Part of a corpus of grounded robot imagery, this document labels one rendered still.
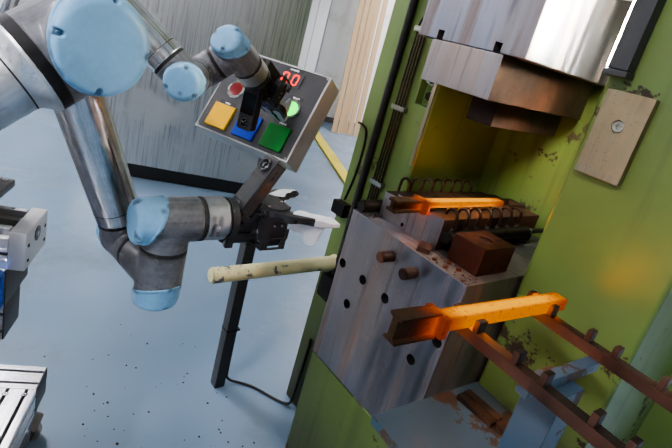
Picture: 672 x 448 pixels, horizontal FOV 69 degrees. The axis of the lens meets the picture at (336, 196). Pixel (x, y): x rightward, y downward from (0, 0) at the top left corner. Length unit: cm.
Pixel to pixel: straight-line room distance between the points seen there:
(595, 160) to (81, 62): 91
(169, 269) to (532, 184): 109
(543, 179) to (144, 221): 114
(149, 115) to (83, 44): 302
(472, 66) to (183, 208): 67
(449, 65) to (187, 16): 256
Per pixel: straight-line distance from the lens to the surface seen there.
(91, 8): 62
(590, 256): 113
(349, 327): 131
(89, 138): 83
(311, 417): 154
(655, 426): 166
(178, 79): 100
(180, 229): 80
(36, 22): 63
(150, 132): 365
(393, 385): 124
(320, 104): 140
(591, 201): 112
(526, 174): 157
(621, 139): 108
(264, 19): 351
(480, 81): 110
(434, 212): 116
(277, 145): 137
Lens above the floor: 132
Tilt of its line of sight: 18 degrees down
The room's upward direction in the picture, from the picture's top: 15 degrees clockwise
